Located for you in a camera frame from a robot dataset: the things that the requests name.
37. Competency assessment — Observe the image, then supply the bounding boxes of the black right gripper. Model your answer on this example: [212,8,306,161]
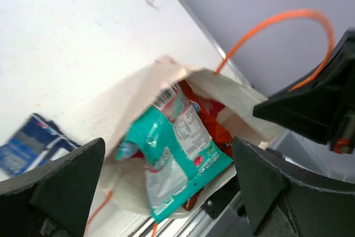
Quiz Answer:
[253,27,354,154]

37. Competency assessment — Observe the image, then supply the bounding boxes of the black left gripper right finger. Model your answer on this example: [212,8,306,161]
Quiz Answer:
[232,137,354,236]

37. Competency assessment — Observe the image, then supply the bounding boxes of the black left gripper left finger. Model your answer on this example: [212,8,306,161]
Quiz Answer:
[1,138,105,236]

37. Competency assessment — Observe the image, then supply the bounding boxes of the beige paper bag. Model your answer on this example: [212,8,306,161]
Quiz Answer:
[89,56,282,223]

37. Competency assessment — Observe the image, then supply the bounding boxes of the red Doritos bag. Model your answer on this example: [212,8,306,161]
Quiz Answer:
[163,80,232,213]

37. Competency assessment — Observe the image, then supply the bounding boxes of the teal snack bag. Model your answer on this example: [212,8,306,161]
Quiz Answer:
[115,80,232,223]

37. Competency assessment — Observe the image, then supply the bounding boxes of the blue snack bag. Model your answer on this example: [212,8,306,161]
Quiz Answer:
[1,113,81,177]

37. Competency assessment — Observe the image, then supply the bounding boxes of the aluminium mounting rail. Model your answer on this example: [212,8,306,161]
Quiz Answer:
[129,192,250,236]

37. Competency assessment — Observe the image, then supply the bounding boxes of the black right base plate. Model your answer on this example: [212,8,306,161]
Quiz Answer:
[201,175,240,219]

